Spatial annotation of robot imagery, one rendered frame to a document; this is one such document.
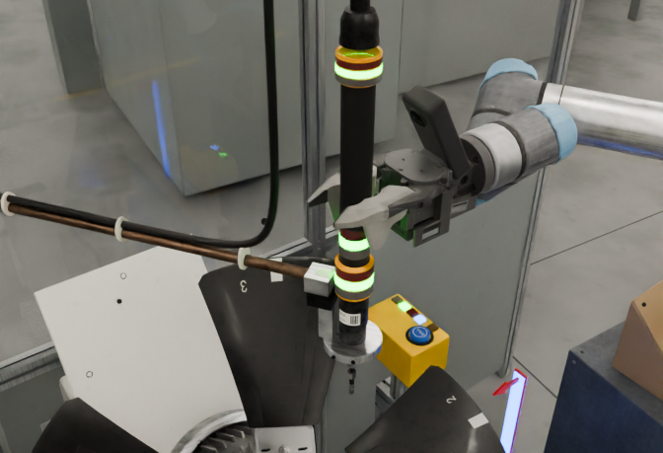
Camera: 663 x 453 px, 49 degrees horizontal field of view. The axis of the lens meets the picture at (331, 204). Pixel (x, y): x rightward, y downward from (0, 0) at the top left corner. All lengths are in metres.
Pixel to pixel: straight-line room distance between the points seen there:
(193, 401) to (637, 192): 3.29
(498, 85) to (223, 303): 0.49
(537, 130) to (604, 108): 0.17
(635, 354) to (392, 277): 0.79
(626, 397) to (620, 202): 2.59
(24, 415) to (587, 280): 2.48
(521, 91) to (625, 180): 3.25
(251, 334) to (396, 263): 1.07
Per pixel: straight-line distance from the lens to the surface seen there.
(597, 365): 1.58
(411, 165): 0.79
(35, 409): 1.70
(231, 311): 1.04
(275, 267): 0.84
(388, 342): 1.46
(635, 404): 1.53
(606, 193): 4.11
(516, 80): 1.05
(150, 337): 1.20
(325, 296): 0.82
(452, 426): 1.17
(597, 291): 3.40
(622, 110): 1.04
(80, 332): 1.18
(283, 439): 1.04
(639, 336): 1.50
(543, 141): 0.89
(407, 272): 2.11
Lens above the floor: 2.07
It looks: 33 degrees down
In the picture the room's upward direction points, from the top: straight up
